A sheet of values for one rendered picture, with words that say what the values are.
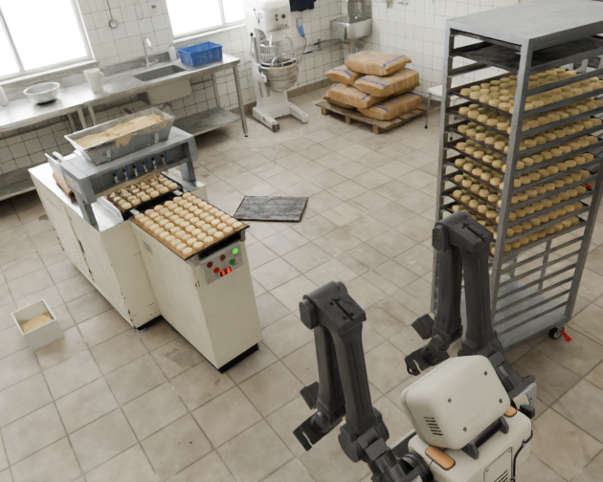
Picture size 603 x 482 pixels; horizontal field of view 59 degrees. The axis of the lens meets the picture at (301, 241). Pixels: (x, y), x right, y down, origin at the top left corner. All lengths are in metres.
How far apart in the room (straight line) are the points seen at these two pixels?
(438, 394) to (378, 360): 1.98
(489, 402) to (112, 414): 2.38
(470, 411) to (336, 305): 0.41
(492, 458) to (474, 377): 0.19
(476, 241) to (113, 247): 2.38
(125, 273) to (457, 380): 2.48
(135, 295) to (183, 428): 0.92
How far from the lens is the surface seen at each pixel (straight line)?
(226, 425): 3.05
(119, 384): 3.46
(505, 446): 1.42
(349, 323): 1.12
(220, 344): 3.11
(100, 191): 3.20
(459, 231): 1.37
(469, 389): 1.33
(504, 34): 2.34
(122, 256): 3.35
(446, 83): 2.65
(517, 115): 2.35
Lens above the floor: 2.37
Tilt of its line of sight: 34 degrees down
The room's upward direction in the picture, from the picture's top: 7 degrees counter-clockwise
